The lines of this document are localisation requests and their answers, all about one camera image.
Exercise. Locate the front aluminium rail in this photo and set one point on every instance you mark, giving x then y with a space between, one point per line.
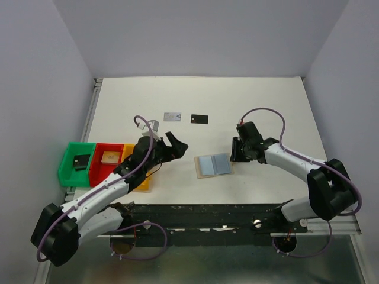
347 225

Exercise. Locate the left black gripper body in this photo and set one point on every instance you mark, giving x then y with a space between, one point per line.
164 154

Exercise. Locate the tan card in red bin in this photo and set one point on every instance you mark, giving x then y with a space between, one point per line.
110 157

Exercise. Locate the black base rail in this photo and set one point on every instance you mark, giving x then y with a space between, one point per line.
152 225

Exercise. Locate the beige card holder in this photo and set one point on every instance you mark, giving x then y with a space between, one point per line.
213 165

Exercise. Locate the black card in green bin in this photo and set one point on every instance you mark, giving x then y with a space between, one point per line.
80 162

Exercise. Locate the red plastic bin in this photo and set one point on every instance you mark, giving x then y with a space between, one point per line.
98 171

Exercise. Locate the green plastic bin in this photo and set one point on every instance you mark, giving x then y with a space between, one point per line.
68 177

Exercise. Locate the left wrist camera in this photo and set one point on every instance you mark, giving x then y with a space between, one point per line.
154 125

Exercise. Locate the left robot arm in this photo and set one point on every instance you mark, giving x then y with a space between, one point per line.
60 229

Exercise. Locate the aluminium side rail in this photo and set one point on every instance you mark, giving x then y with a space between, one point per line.
92 106

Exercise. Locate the black VIP card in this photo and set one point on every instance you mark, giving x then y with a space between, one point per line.
199 119

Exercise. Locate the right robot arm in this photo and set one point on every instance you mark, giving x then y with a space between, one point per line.
329 187

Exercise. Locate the yellow plastic bin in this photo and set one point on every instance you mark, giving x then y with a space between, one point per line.
144 186

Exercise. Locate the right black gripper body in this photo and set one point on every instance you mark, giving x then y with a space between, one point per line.
240 151

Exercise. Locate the light blue VIP card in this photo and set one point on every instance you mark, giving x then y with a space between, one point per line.
172 116

